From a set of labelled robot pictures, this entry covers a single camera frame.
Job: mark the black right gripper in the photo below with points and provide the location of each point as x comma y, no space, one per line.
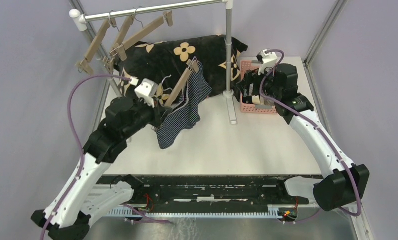
251,77

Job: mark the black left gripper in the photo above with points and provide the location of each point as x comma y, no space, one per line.
158,112

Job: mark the navy striped underwear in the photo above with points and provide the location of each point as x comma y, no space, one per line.
186,115

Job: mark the beige hanger with navy underwear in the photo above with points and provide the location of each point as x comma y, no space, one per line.
192,66

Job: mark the beige hanger with striped underwear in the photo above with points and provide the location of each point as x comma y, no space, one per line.
120,49

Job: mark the beige clip hanger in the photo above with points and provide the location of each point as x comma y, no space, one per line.
122,33

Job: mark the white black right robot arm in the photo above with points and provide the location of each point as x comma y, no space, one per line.
344,182

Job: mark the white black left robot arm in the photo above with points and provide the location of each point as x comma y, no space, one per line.
70,216

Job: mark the empty beige hanger far left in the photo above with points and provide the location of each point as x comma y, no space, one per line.
83,65

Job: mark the pink plastic basket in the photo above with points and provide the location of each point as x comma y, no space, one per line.
246,64

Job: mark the black floral blanket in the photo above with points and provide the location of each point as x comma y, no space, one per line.
164,62

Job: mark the silver white clothes rack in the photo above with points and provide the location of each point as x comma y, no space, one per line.
92,24

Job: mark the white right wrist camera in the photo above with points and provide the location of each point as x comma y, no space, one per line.
267,59

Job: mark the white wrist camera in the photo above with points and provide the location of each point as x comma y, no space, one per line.
145,90
267,59

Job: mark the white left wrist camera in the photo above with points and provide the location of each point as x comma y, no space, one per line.
145,90

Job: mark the light blue cable duct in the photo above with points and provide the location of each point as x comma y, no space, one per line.
125,212

